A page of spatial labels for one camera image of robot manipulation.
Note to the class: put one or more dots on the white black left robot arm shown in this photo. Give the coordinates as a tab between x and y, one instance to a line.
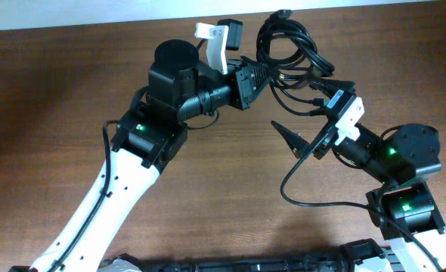
147	138

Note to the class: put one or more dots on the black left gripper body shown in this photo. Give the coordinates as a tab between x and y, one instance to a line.
242	88

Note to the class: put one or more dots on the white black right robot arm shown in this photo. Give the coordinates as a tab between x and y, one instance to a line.
402	159

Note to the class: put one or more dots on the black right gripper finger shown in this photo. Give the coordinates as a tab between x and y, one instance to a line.
330	85
296	143

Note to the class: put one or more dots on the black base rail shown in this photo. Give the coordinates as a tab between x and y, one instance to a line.
361	255

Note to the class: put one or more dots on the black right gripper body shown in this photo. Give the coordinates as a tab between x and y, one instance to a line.
323	142

